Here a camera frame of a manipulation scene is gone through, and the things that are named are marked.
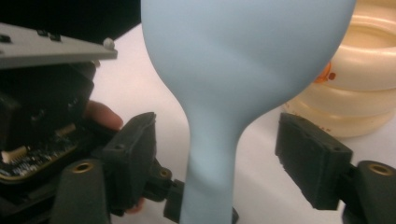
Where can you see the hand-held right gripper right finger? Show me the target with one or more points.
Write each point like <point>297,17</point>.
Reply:
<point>314,161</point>

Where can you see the cream ribbed cup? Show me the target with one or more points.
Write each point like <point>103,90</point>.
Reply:
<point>367,62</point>

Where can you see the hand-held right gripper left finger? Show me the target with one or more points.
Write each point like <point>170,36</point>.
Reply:
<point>130,161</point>

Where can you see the light blue hairbrush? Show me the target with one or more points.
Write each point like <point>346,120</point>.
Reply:
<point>233,62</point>

